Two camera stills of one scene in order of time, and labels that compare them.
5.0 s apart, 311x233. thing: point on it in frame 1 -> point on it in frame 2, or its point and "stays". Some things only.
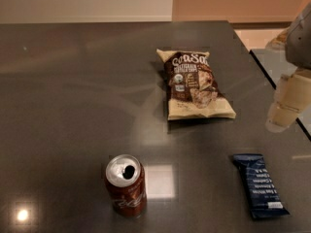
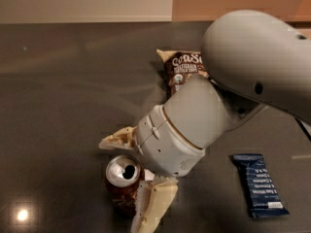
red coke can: [126, 181] stays
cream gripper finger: [293, 100] -> [164, 149]
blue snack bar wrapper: [263, 194] stays
